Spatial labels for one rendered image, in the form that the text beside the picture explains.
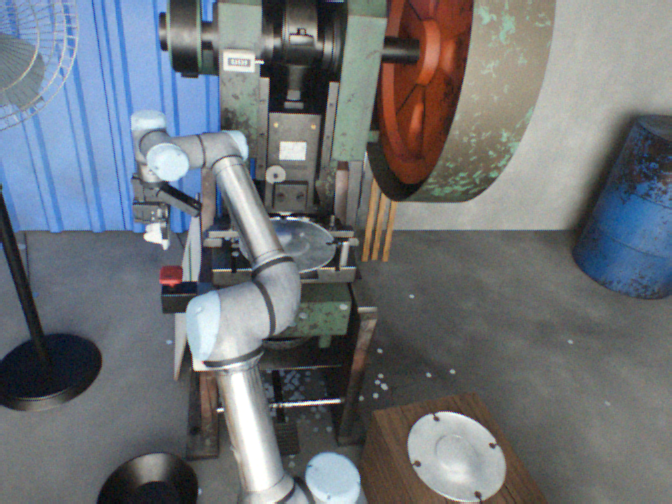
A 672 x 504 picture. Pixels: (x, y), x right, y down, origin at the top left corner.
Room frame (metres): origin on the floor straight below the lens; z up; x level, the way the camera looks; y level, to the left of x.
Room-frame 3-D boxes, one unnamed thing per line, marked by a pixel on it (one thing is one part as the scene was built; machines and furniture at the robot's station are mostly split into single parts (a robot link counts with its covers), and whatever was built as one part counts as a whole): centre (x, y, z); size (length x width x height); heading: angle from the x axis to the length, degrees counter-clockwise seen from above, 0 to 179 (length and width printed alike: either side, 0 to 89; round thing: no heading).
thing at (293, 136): (1.33, 0.17, 1.04); 0.17 x 0.15 x 0.30; 15
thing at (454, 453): (0.91, -0.44, 0.35); 0.29 x 0.29 x 0.01
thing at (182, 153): (0.99, 0.38, 1.15); 0.11 x 0.11 x 0.08; 37
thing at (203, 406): (1.44, 0.48, 0.45); 0.92 x 0.12 x 0.90; 15
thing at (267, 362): (1.38, 0.18, 0.31); 0.43 x 0.42 x 0.01; 105
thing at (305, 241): (1.25, 0.15, 0.78); 0.29 x 0.29 x 0.01
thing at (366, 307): (1.58, -0.04, 0.45); 0.92 x 0.12 x 0.90; 15
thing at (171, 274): (1.06, 0.44, 0.72); 0.07 x 0.06 x 0.08; 15
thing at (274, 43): (1.37, 0.18, 1.33); 0.66 x 0.18 x 0.18; 105
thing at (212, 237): (1.33, 0.34, 0.76); 0.17 x 0.06 x 0.10; 105
